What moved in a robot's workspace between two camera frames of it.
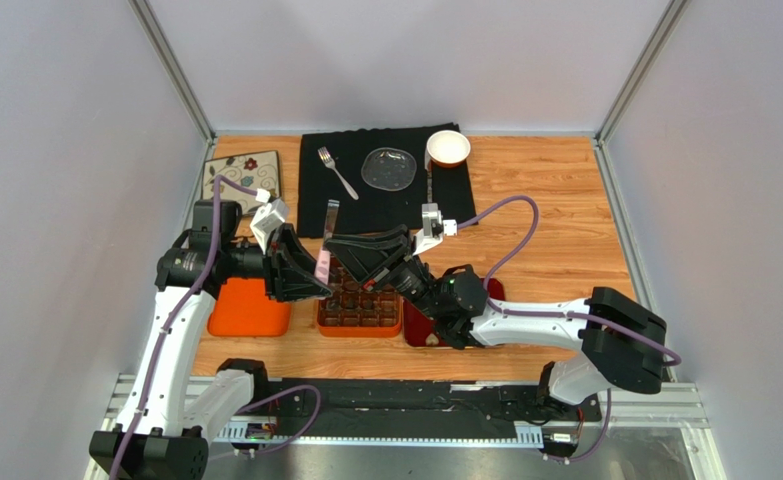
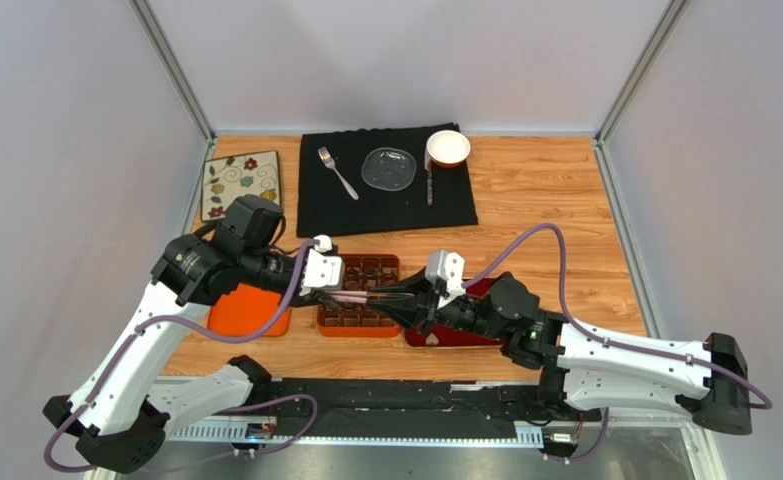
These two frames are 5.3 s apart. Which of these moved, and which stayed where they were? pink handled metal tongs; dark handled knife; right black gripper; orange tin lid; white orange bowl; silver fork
Moved: right black gripper; pink handled metal tongs
Stayed: white orange bowl; orange tin lid; silver fork; dark handled knife
